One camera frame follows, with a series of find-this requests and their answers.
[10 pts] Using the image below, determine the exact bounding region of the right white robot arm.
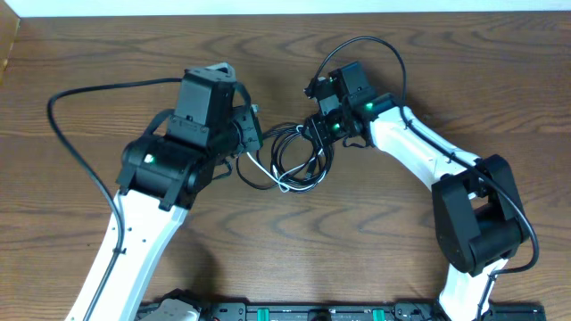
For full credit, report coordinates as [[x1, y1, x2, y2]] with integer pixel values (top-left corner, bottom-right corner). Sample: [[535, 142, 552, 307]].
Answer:
[[304, 62, 537, 320]]

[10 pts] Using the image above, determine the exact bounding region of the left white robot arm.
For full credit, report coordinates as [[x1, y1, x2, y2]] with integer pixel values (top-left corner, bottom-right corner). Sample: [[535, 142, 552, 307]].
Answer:
[[67, 62, 262, 320]]

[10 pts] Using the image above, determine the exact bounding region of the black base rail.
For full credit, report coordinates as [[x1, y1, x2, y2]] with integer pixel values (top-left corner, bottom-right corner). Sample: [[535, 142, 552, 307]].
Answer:
[[137, 300, 548, 321]]

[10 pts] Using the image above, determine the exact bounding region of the black usb cable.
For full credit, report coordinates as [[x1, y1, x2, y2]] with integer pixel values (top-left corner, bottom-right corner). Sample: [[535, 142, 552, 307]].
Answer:
[[235, 121, 335, 193]]

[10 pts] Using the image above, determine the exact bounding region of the white usb cable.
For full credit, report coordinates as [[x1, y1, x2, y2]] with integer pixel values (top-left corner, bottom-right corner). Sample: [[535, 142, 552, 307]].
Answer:
[[245, 124, 325, 193]]

